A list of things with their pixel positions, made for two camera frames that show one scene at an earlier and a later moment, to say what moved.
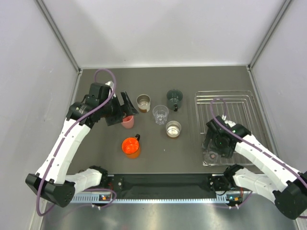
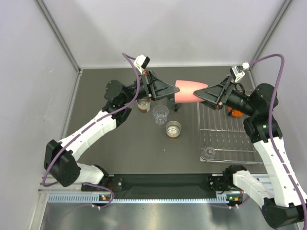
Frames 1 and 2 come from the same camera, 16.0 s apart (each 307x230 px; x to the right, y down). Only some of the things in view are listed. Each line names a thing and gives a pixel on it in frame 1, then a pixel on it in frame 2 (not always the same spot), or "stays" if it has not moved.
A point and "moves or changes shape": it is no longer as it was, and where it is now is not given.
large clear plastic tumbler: x=160 y=112 stays
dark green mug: x=174 y=97 stays
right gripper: x=226 y=152 → x=211 y=95
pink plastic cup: x=128 y=121 → x=187 y=88
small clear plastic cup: x=212 y=158 moves or changes shape
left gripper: x=127 y=108 → x=155 y=88
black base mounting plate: x=161 y=185 stays
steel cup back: x=143 y=102 stays
